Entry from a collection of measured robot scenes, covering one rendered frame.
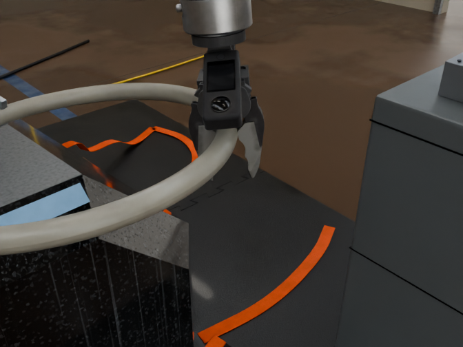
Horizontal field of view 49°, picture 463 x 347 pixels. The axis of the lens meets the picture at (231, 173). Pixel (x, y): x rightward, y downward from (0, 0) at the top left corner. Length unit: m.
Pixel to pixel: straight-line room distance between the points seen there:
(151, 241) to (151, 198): 0.47
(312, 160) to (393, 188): 1.40
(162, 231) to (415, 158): 0.55
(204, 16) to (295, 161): 1.95
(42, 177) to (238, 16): 0.48
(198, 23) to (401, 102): 0.59
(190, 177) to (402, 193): 0.69
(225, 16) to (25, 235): 0.34
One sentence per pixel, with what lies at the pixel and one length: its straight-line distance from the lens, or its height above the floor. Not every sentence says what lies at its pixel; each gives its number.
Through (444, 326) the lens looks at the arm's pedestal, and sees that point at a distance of 1.31.
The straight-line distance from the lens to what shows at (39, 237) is 0.55.
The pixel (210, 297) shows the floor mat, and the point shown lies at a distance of 1.77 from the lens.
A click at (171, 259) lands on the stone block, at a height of 0.58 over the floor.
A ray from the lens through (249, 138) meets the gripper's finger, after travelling 0.70.
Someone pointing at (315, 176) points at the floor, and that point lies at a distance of 2.44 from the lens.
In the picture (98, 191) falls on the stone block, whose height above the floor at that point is 0.76.
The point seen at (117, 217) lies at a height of 0.96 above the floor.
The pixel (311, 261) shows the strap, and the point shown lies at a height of 0.02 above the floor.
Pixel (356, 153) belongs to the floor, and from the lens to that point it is 2.67.
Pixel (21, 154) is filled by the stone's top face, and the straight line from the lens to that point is 1.04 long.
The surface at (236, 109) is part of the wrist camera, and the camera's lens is 0.60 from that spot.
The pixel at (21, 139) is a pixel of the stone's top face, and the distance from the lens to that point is 1.09.
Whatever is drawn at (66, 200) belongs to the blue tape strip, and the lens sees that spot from 0.91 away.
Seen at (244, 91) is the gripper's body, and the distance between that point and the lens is 0.68.
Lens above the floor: 1.28
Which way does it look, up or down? 32 degrees down
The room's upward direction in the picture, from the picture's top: straight up
